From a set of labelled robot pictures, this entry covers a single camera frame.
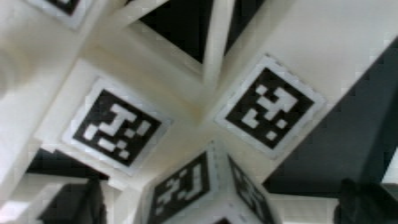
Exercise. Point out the white chair back frame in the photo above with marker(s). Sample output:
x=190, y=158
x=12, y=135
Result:
x=114, y=99

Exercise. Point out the white marker cube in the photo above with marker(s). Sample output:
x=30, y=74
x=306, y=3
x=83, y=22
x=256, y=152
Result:
x=206, y=193

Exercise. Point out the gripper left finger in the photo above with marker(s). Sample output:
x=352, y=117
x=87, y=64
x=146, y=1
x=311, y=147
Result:
x=27, y=203

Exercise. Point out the white U-shaped fence frame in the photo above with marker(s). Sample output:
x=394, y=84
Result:
x=304, y=184

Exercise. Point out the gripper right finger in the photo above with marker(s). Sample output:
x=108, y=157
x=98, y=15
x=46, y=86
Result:
x=366, y=203

